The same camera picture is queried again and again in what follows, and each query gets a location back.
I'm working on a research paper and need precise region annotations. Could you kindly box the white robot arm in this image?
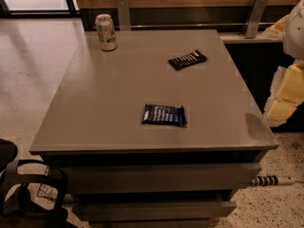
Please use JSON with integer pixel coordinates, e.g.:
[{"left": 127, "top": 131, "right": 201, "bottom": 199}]
[{"left": 263, "top": 0, "right": 304, "bottom": 127}]

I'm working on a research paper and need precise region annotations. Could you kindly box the left metal wall bracket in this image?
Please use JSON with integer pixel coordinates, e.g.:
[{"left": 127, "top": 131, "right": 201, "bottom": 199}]
[{"left": 116, "top": 0, "right": 131, "bottom": 31}]

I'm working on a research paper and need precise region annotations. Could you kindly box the white green 7up can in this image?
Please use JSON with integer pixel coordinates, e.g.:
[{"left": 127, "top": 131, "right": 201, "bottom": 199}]
[{"left": 95, "top": 14, "right": 118, "bottom": 51}]

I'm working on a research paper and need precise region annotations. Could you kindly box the grey drawer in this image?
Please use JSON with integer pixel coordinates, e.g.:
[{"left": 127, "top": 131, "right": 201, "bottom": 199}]
[
  {"left": 74, "top": 201, "right": 237, "bottom": 221},
  {"left": 64, "top": 162, "right": 260, "bottom": 194}
]

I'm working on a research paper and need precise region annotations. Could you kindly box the black snack bar wrapper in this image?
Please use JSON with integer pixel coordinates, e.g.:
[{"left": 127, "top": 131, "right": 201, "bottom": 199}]
[{"left": 168, "top": 49, "right": 208, "bottom": 70}]

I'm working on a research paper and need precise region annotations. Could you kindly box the black office chair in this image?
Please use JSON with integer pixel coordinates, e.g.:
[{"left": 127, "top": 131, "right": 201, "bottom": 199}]
[{"left": 0, "top": 139, "right": 77, "bottom": 228}]

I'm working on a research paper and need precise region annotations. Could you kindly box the lower grey drawer front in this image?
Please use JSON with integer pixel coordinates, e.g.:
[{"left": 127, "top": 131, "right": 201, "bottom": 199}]
[{"left": 74, "top": 201, "right": 237, "bottom": 221}]

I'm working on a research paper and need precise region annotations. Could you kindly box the grey drawer cabinet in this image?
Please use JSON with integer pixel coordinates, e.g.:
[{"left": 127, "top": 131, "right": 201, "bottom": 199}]
[{"left": 30, "top": 30, "right": 276, "bottom": 228}]

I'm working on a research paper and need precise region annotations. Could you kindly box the upper grey drawer front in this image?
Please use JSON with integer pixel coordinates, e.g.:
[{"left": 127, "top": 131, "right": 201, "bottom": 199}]
[{"left": 64, "top": 162, "right": 260, "bottom": 194}]

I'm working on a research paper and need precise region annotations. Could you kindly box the grey wall shelf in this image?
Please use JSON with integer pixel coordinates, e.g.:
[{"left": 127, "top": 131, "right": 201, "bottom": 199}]
[{"left": 218, "top": 31, "right": 283, "bottom": 45}]

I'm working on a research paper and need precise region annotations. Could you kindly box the black wire basket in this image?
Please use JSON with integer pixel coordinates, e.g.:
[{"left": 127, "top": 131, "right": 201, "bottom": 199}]
[{"left": 37, "top": 167, "right": 58, "bottom": 201}]

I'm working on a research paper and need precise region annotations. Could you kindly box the dark blue snack packet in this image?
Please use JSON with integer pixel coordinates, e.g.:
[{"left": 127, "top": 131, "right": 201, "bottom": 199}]
[{"left": 142, "top": 104, "right": 187, "bottom": 127}]

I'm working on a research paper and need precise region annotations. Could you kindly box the metal wall bracket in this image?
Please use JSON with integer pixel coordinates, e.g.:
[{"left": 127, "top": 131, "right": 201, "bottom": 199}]
[
  {"left": 243, "top": 0, "right": 268, "bottom": 39},
  {"left": 116, "top": 0, "right": 131, "bottom": 31}
]

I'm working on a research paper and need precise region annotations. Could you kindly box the right metal wall bracket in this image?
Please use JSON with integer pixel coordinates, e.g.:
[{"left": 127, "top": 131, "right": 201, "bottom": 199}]
[{"left": 243, "top": 0, "right": 268, "bottom": 39}]

